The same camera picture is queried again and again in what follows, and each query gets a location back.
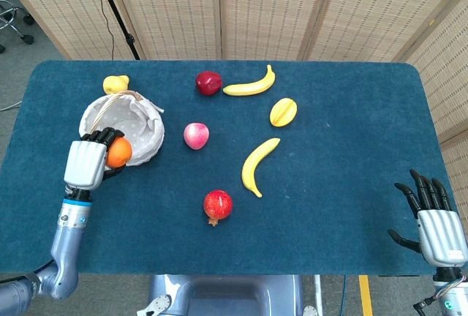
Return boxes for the thin black cable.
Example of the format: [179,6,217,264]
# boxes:
[84,0,116,61]

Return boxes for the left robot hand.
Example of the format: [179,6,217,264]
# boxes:
[64,127,126,190]

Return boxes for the yellow floor tape strip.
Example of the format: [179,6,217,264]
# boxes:
[358,274,374,316]

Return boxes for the yellow pear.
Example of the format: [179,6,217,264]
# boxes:
[102,74,130,95]

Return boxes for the wicker basket with cloth liner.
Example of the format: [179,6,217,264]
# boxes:
[78,89,166,167]

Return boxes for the thick curved yellow banana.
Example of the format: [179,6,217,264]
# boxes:
[241,138,282,199]

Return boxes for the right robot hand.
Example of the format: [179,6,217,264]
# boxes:
[387,168,468,268]

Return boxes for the orange fruit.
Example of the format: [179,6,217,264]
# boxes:
[106,136,133,169]

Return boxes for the chrome stool with casters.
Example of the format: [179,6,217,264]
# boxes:
[0,0,36,54]

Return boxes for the dark red apple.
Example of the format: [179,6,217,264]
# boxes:
[195,70,223,97]

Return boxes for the red speckled pomegranate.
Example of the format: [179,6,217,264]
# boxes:
[203,189,234,227]

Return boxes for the pink peach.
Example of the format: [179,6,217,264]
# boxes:
[183,122,211,151]

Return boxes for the blue tablecloth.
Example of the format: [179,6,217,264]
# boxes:
[0,60,468,276]

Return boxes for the black tripod pole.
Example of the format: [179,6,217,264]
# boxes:
[89,0,142,61]

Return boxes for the slim yellow banana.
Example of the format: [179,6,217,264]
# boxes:
[222,64,276,97]

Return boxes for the grey robot torso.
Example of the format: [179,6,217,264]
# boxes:
[137,274,319,316]

